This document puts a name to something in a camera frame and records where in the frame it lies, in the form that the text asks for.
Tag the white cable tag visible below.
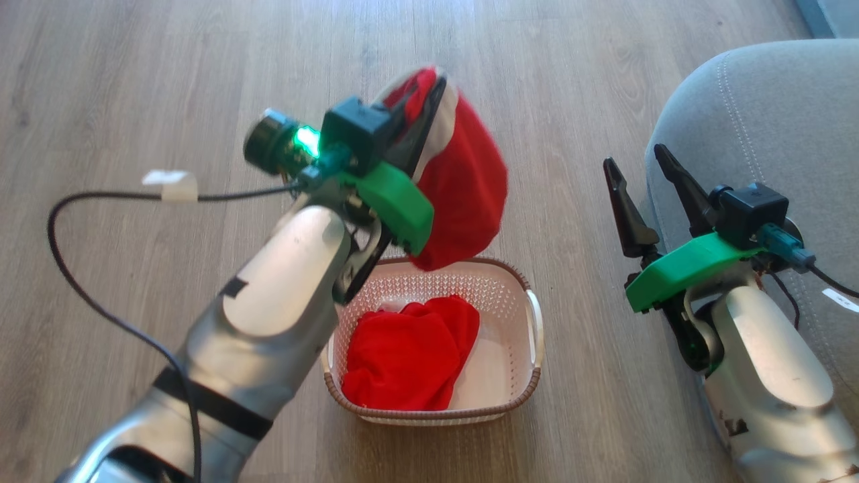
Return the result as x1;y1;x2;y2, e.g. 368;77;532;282
821;288;859;313
142;169;199;203

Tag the red and white garment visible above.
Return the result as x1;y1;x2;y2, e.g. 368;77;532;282
372;65;509;272

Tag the white left cable tag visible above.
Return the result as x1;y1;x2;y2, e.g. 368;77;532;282
142;169;199;203

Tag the cream laundry basket brown rim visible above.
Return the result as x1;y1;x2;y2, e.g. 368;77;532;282
321;255;544;427

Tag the plain red garment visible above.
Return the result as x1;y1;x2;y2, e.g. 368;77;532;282
341;295;481;412

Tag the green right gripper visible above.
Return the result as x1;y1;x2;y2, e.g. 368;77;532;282
603;143;764;315

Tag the grey fabric sofa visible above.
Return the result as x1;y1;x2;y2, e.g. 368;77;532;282
644;39;859;430

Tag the white right cable tag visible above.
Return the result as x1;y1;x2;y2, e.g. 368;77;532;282
821;288;859;313

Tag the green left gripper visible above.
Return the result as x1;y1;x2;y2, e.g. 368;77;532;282
338;74;449;257

